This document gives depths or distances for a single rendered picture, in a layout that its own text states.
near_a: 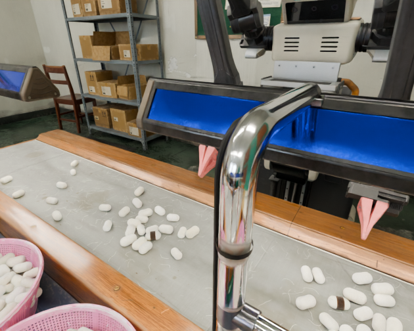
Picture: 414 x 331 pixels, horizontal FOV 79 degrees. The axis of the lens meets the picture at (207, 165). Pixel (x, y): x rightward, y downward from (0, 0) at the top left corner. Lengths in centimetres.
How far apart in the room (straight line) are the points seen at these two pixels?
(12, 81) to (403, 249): 94
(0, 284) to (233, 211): 57
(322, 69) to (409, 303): 70
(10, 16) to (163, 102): 494
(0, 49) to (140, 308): 488
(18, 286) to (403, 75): 83
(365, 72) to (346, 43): 143
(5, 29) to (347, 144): 511
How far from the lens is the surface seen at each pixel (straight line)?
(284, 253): 61
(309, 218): 69
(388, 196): 60
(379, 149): 27
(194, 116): 33
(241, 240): 17
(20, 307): 57
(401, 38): 58
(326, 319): 51
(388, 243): 70
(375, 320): 55
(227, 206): 15
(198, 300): 51
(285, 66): 101
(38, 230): 72
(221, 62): 69
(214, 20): 68
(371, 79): 242
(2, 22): 520
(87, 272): 57
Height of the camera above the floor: 116
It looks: 26 degrees down
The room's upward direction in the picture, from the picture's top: straight up
